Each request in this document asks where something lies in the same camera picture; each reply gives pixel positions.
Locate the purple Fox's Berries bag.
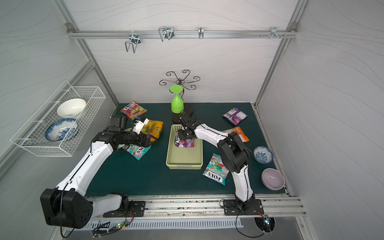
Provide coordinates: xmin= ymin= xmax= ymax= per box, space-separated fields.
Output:
xmin=175 ymin=136 xmax=194 ymax=148

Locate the pale green plastic basket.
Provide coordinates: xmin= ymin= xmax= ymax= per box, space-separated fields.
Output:
xmin=166 ymin=124 xmax=203 ymax=170

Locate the orange Fox's Fruits bag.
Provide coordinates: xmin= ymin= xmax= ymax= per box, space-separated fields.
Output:
xmin=223 ymin=127 xmax=249 ymax=143

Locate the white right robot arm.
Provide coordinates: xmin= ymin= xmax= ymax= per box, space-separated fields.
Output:
xmin=179 ymin=116 xmax=255 ymax=211

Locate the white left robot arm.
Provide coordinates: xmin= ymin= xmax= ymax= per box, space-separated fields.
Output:
xmin=40 ymin=131 xmax=158 ymax=229

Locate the teal Fox's Mint Blossom bag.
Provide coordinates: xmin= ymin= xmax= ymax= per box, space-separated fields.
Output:
xmin=123 ymin=145 xmax=151 ymax=161

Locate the yellow Cocoaland gummy bag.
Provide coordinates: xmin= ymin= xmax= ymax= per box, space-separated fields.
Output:
xmin=141 ymin=120 xmax=164 ymax=143

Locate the dark oval stand base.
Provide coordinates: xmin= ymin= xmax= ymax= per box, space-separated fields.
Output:
xmin=172 ymin=103 xmax=194 ymax=124

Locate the green plastic wine glass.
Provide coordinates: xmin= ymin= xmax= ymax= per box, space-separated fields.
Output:
xmin=170 ymin=85 xmax=184 ymax=114

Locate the Fox's Fruits bag far corner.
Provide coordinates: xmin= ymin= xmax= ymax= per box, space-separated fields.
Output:
xmin=121 ymin=101 xmax=147 ymax=120

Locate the teal Fox's mint bag right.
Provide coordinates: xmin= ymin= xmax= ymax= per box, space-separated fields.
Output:
xmin=203 ymin=154 xmax=229 ymax=186

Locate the purple candy bag far right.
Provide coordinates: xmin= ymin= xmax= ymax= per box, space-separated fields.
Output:
xmin=223 ymin=107 xmax=248 ymax=126

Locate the small blue patterned bowl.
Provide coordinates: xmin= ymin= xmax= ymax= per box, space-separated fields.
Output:
xmin=254 ymin=146 xmax=274 ymax=164

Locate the white bowl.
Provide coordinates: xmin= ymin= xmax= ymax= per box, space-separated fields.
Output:
xmin=57 ymin=99 xmax=87 ymax=119

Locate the blue patterned plate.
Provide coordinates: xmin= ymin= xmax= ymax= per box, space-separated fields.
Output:
xmin=45 ymin=119 xmax=78 ymax=142

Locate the lilac bowl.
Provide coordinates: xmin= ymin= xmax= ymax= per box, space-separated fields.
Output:
xmin=261 ymin=168 xmax=285 ymax=191

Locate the metal double hook left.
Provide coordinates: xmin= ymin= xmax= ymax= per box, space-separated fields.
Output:
xmin=125 ymin=32 xmax=141 ymax=53

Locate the metal double hook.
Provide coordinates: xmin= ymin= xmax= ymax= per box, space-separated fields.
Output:
xmin=158 ymin=27 xmax=175 ymax=42
xmin=125 ymin=32 xmax=141 ymax=53

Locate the metal double hook middle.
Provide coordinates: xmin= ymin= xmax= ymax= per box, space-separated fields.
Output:
xmin=158 ymin=27 xmax=175 ymax=42

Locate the metal single hook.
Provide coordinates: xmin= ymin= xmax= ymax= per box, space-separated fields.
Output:
xmin=198 ymin=27 xmax=204 ymax=39

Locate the metal hook right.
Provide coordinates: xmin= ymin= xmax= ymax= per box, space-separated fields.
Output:
xmin=260 ymin=27 xmax=287 ymax=39

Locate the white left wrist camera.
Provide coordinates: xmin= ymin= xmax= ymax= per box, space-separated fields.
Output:
xmin=132 ymin=117 xmax=149 ymax=134

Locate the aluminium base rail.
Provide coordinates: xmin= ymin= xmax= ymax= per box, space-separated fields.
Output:
xmin=129 ymin=194 xmax=307 ymax=220

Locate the white wire wall basket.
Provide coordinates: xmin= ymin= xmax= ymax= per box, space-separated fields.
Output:
xmin=10 ymin=81 xmax=106 ymax=157

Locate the white perforated cable duct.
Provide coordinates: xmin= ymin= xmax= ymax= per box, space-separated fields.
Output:
xmin=81 ymin=218 xmax=244 ymax=231

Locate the aluminium crossbar rail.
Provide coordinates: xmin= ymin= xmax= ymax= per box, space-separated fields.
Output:
xmin=68 ymin=29 xmax=299 ymax=40

